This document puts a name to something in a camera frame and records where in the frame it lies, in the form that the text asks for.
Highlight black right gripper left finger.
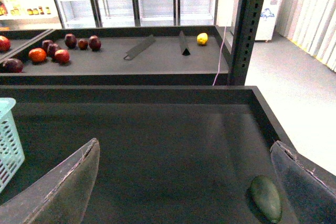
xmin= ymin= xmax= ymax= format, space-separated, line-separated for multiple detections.
xmin=1 ymin=138 xmax=100 ymax=223

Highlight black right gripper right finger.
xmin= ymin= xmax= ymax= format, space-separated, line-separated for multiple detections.
xmin=270 ymin=141 xmax=335 ymax=223

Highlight light blue plastic shopping basket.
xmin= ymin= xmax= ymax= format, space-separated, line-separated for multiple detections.
xmin=1 ymin=98 xmax=25 ymax=193

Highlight red yellow apple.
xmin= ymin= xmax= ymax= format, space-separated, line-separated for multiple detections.
xmin=0 ymin=35 xmax=11 ymax=52

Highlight dark red apple front left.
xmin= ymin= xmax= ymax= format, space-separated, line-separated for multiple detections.
xmin=3 ymin=58 xmax=24 ymax=73

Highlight red apple in pile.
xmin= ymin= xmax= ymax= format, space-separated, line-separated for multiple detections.
xmin=54 ymin=49 xmax=70 ymax=64

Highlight dark red apple back left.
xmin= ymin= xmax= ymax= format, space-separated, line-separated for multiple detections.
xmin=41 ymin=39 xmax=54 ymax=52

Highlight small dark red apple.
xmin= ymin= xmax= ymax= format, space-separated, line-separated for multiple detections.
xmin=78 ymin=39 xmax=88 ymax=50

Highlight dark red apple right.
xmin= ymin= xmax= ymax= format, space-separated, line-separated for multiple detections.
xmin=89 ymin=36 xmax=101 ymax=51

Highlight green avocado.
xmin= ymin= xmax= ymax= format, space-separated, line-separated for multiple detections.
xmin=249 ymin=175 xmax=282 ymax=223

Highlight black lower produce tray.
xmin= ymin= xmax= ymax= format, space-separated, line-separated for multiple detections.
xmin=1 ymin=86 xmax=291 ymax=223

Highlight black produce tray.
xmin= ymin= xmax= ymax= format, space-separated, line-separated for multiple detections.
xmin=1 ymin=26 xmax=229 ymax=86
xmin=1 ymin=86 xmax=291 ymax=223

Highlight orange fruit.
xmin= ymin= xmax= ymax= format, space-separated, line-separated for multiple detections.
xmin=28 ymin=48 xmax=47 ymax=63

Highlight black shelf divider left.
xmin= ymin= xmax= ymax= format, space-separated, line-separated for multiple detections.
xmin=123 ymin=35 xmax=155 ymax=60

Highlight black shelf divider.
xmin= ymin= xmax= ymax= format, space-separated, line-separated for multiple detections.
xmin=179 ymin=31 xmax=191 ymax=56
xmin=123 ymin=35 xmax=155 ymax=60

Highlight white blue chest freezer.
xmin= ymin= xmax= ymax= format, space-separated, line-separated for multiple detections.
xmin=231 ymin=0 xmax=281 ymax=41

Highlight black upper produce tray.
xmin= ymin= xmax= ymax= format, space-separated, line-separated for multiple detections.
xmin=1 ymin=26 xmax=229 ymax=86

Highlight yellow lemon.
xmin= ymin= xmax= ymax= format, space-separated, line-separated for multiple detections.
xmin=196 ymin=33 xmax=208 ymax=46

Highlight small jars on shelf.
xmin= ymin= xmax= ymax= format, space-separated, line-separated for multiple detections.
xmin=26 ymin=6 xmax=51 ymax=16

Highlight black shelf divider right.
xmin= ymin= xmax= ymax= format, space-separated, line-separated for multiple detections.
xmin=179 ymin=31 xmax=191 ymax=56

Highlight pink cable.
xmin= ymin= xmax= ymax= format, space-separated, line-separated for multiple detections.
xmin=212 ymin=26 xmax=228 ymax=87

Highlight black perforated rack post corner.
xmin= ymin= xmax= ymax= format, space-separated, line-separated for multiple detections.
xmin=227 ymin=0 xmax=264 ymax=86

